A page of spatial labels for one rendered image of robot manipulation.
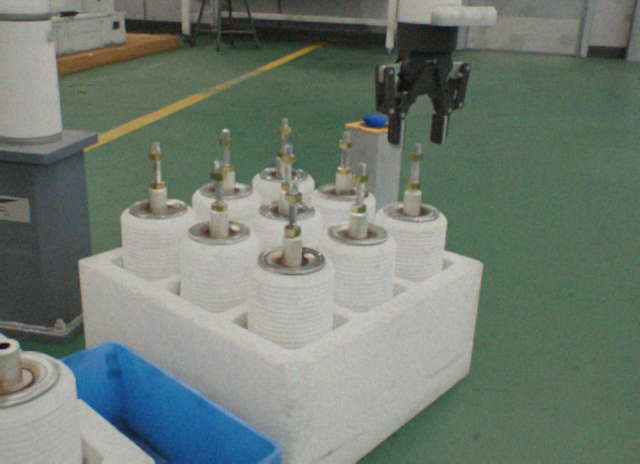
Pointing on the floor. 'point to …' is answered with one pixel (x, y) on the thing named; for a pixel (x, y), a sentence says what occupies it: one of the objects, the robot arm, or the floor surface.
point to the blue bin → (164, 410)
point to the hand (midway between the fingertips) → (418, 135)
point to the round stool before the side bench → (228, 15)
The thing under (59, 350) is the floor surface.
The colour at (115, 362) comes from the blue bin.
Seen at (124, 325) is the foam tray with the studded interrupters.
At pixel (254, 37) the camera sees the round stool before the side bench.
